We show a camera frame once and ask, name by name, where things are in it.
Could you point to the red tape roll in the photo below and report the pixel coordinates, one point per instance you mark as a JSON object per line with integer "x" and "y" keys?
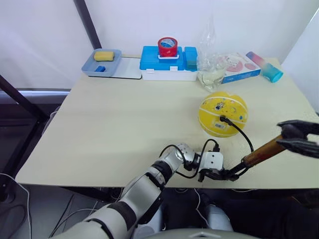
{"x": 167, "y": 48}

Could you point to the blue and teal sponge block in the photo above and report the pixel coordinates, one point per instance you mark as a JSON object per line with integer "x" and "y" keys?
{"x": 191, "y": 58}

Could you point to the blue and white toolbox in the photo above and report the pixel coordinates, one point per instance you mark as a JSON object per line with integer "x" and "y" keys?
{"x": 162, "y": 69}

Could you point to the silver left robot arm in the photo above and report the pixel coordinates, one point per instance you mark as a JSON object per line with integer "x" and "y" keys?
{"x": 142, "y": 191}

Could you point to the grey blue plastic tray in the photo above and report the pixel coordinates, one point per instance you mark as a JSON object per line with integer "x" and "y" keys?
{"x": 109, "y": 67}

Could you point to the pink blue gradient tube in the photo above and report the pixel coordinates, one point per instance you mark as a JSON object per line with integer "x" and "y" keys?
{"x": 265, "y": 66}

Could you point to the small blue block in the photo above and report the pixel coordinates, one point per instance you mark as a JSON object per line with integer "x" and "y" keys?
{"x": 100, "y": 69}

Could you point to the black metal frame post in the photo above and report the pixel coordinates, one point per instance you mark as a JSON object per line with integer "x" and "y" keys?
{"x": 91, "y": 27}

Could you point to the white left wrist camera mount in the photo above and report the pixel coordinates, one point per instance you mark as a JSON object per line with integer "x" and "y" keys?
{"x": 212, "y": 160}

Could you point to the yellow printed ball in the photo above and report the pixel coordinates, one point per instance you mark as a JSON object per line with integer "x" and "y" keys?
{"x": 219, "y": 104}

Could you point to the pink and white flat box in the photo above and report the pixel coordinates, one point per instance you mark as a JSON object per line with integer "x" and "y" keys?
{"x": 239, "y": 67}

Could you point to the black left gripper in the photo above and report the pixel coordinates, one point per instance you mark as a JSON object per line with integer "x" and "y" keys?
{"x": 210, "y": 173}

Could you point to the black metal frame beam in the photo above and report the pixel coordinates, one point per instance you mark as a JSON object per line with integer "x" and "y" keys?
{"x": 22, "y": 98}

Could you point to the white flat board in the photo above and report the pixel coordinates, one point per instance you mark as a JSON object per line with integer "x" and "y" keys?
{"x": 128, "y": 68}

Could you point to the clear plastic bag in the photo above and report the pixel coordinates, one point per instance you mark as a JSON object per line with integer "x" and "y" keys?
{"x": 210, "y": 72}

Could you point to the yellow sponge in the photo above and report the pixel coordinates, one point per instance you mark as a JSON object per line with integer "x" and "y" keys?
{"x": 104, "y": 55}

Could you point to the silver rounded robot leg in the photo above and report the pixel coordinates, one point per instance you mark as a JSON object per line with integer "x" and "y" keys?
{"x": 218, "y": 217}

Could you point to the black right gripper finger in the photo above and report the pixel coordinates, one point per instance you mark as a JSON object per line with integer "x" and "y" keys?
{"x": 309, "y": 128}
{"x": 304, "y": 148}

